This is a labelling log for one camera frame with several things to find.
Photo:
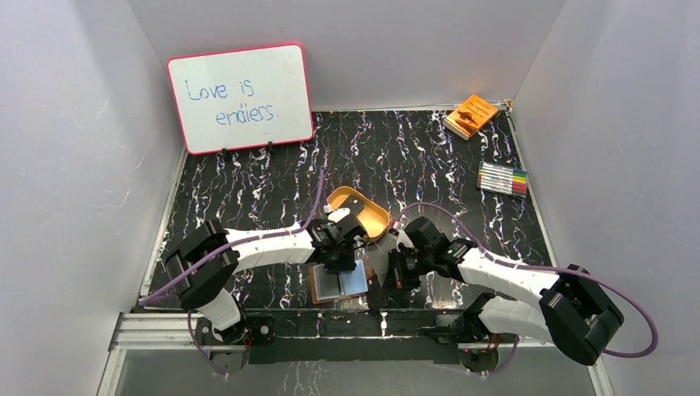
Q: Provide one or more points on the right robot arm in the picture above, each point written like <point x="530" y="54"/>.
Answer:
<point x="566" y="309"/>

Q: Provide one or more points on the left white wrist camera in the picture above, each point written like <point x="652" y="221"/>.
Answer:
<point x="336" y="213"/>

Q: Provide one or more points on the orange oval tray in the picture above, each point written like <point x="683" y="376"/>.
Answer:
<point x="374" y="219"/>

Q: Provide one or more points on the orange book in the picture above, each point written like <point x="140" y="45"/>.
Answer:
<point x="469" y="117"/>

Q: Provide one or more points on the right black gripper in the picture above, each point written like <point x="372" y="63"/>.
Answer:
<point x="409" y="283"/>

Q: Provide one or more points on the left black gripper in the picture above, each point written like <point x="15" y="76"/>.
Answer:
<point x="339" y="260"/>

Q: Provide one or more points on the black credit card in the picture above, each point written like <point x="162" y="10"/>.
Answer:
<point x="353" y="205"/>
<point x="393" y="283"/>

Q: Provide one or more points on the brown leather card holder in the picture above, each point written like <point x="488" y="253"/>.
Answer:
<point x="327" y="287"/>

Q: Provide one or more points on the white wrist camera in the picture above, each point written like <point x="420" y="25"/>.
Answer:
<point x="402" y="240"/>
<point x="336" y="213"/>

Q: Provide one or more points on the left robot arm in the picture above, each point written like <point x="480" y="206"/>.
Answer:
<point x="202" y="263"/>

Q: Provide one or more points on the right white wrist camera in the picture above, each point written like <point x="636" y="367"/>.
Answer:
<point x="402" y="240"/>

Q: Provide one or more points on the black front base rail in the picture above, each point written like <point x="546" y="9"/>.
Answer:
<point x="289" y="335"/>

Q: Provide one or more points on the pink framed whiteboard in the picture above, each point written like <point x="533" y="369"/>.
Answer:
<point x="242" y="99"/>

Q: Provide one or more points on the coloured marker pen set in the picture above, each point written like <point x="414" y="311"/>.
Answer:
<point x="495" y="178"/>

